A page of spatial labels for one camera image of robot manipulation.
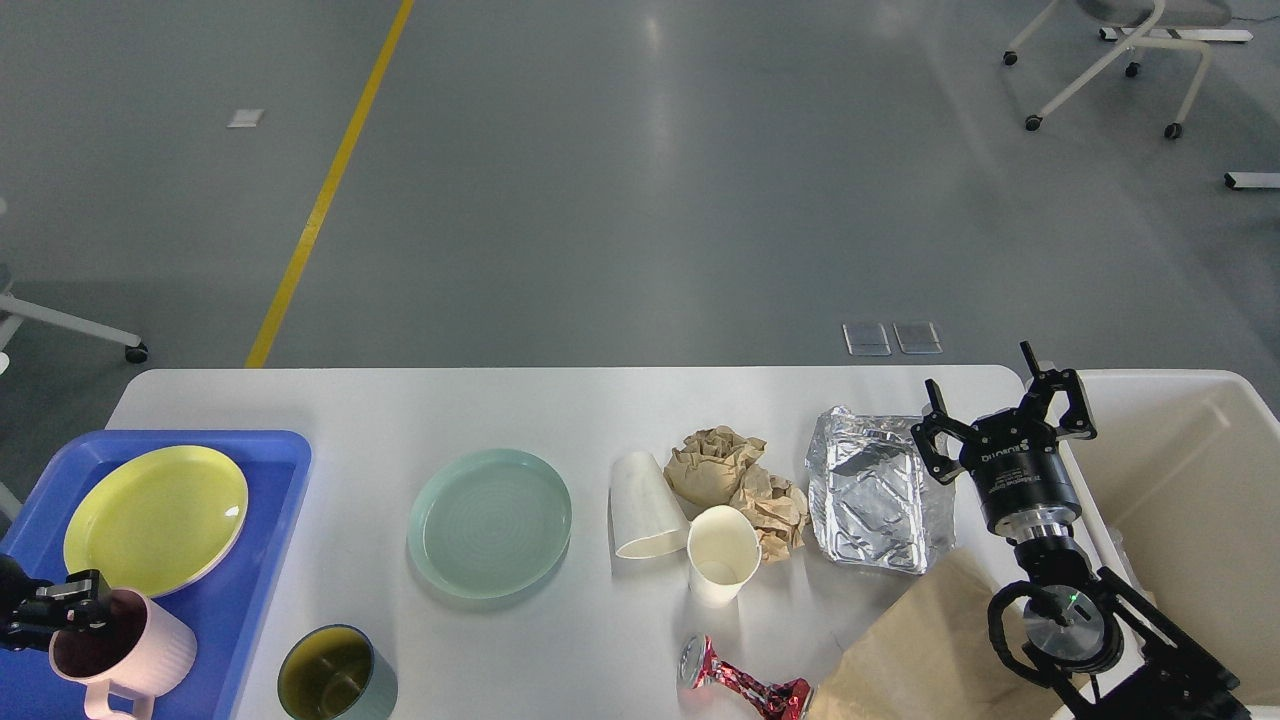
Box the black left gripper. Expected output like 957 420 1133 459
1 555 113 651

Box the crumpled brown paper ball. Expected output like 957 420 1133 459
663 425 765 509

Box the white office chair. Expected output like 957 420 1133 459
1024 1 1233 140

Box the light green plate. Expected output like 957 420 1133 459
407 448 573 601

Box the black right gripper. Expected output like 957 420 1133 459
910 340 1098 536

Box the floor outlet cover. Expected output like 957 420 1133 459
893 322 943 355
842 322 893 357

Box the brown paper bag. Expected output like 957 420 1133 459
806 550 1062 719

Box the upright white paper cup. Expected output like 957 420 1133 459
686 505 762 609

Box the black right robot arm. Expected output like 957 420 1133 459
911 342 1251 719

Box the left floor outlet cover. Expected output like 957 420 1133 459
842 322 893 357

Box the white table foot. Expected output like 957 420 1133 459
1224 170 1280 190

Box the white chair base left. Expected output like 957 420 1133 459
1 263 150 372

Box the crushed red can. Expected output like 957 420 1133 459
677 634 814 719

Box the aluminium foil tray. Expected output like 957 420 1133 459
805 405 956 577

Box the pink mug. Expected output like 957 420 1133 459
49 587 198 719

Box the tipped white paper cup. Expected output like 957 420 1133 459
609 451 690 560

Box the right floor outlet cover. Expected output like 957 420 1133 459
893 322 943 355

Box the blue plastic tray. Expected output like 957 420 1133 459
3 430 312 719

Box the dark teal mug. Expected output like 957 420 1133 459
276 624 398 719

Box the yellow plate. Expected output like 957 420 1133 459
63 445 250 598

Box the beige plastic bin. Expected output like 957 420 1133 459
1068 369 1279 719

